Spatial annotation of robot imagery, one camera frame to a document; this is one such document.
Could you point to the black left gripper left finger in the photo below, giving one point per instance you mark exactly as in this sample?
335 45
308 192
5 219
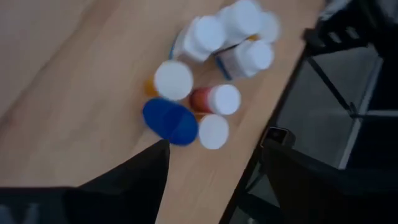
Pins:
130 193

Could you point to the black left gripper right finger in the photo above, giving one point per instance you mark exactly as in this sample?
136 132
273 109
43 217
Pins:
326 196

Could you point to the white bottle with blue cap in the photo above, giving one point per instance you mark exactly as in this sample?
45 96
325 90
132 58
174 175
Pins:
170 122

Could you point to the orange pill bottle white cap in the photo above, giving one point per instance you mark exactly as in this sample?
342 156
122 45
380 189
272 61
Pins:
213 131
173 80
224 99
269 26

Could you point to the white medicine bottle white cap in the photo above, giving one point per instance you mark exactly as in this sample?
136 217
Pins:
248 57
242 17
205 34

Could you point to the black metal rig frame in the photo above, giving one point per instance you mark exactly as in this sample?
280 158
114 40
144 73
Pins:
335 34

